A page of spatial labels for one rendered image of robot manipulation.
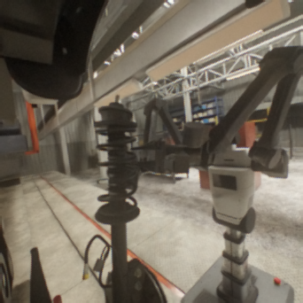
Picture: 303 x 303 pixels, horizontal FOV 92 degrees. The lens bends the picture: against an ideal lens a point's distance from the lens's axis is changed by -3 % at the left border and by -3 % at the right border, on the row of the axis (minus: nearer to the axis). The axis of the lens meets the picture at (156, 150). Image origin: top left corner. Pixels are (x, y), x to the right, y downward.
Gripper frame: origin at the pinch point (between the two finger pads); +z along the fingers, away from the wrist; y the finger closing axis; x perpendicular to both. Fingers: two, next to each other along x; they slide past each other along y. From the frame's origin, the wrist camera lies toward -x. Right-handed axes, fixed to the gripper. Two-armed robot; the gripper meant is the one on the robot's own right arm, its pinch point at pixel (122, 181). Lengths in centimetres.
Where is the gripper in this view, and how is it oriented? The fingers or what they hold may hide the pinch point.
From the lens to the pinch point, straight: 53.0
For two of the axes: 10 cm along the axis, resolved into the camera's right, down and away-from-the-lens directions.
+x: 9.8, 1.4, -1.2
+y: 1.4, -9.9, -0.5
